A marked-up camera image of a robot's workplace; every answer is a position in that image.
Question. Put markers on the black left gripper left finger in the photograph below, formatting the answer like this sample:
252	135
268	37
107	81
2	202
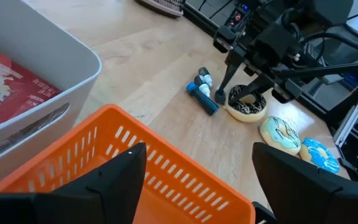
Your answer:
73	202

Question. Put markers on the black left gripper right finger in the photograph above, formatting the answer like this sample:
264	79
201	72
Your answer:
306	196

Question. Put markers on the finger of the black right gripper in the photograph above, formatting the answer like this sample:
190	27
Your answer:
253	87
227	81

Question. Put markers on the small white dropper bottle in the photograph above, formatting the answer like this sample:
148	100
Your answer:
208	81
204	90

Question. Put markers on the chocolate frosted toy doughnut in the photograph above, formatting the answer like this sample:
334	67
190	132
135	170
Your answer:
247	112

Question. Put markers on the blue sprinkled toy doughnut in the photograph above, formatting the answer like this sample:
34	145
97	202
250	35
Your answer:
319	155

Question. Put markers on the mint frosted toy doughnut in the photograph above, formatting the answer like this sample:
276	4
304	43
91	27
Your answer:
278	133

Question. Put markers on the red snack packet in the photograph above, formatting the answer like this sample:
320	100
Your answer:
11	87

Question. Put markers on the black slotted plastic basket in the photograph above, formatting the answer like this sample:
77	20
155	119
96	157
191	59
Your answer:
261	214

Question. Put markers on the orange slotted plastic basket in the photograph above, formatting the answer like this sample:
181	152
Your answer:
163	199

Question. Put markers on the grey plastic bin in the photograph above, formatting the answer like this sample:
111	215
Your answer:
42	46

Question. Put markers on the black diagonal frame brace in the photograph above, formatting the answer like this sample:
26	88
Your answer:
337	68

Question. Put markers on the silver aluminium bracket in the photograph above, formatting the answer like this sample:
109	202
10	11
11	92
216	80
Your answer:
350	121

